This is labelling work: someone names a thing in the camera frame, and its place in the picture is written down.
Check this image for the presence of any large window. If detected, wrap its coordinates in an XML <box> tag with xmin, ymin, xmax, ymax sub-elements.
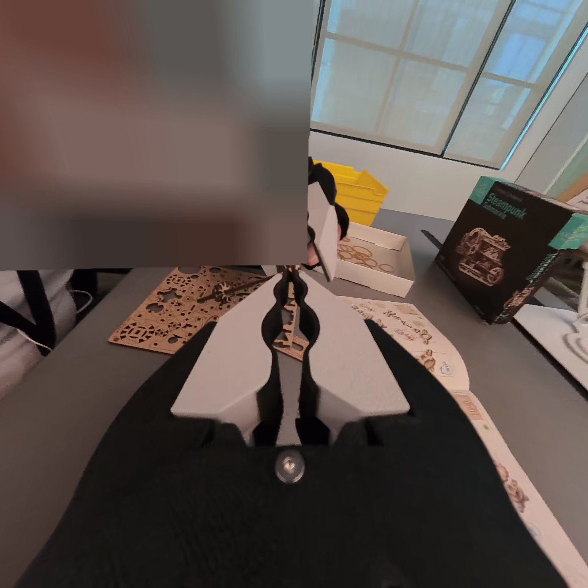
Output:
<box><xmin>311</xmin><ymin>0</ymin><xmax>588</xmax><ymax>171</ymax></box>

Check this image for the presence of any illustrated instruction booklet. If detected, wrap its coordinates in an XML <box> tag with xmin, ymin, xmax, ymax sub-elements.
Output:
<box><xmin>337</xmin><ymin>295</ymin><xmax>568</xmax><ymax>556</ymax></box>

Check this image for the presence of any laser-cut wooden parts sheet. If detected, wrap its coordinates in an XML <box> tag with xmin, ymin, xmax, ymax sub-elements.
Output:
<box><xmin>108</xmin><ymin>266</ymin><xmax>278</xmax><ymax>356</ymax></box>

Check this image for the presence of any white cardboard tray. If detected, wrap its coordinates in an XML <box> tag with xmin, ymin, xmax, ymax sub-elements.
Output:
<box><xmin>330</xmin><ymin>222</ymin><xmax>416</xmax><ymax>299</ymax></box>

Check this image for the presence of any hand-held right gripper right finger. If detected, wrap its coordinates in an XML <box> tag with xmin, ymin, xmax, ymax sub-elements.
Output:
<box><xmin>292</xmin><ymin>271</ymin><xmax>410</xmax><ymax>428</ymax></box>

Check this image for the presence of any wooden axle with gears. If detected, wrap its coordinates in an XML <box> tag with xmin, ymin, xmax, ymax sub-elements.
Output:
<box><xmin>197</xmin><ymin>264</ymin><xmax>305</xmax><ymax>305</ymax></box>

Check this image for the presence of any black strap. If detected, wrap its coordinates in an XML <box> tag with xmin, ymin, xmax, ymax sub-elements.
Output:
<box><xmin>0</xmin><ymin>270</ymin><xmax>57</xmax><ymax>356</ymax></box>

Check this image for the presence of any white document stand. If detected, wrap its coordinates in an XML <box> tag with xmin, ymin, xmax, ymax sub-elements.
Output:
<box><xmin>514</xmin><ymin>239</ymin><xmax>588</xmax><ymax>392</ymax></box>

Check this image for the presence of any black model kit box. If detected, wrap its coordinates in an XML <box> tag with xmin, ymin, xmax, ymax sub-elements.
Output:
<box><xmin>435</xmin><ymin>175</ymin><xmax>588</xmax><ymax>326</ymax></box>

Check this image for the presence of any pile of wooden rings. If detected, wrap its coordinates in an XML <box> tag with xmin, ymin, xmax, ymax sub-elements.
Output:
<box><xmin>337</xmin><ymin>239</ymin><xmax>397</xmax><ymax>272</ymax></box>

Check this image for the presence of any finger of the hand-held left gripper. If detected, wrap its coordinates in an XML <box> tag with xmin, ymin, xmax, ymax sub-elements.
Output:
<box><xmin>307</xmin><ymin>182</ymin><xmax>341</xmax><ymax>283</ymax></box>

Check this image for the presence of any person's white shirt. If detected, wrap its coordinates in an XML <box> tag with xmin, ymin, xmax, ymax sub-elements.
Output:
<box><xmin>0</xmin><ymin>270</ymin><xmax>99</xmax><ymax>400</ymax></box>

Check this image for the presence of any yellow plastic bin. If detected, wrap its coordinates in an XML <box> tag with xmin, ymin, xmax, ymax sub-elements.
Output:
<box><xmin>316</xmin><ymin>161</ymin><xmax>390</xmax><ymax>227</ymax></box>

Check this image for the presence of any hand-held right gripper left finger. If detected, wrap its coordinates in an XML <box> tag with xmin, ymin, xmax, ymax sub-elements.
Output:
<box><xmin>170</xmin><ymin>271</ymin><xmax>288</xmax><ymax>428</ymax></box>

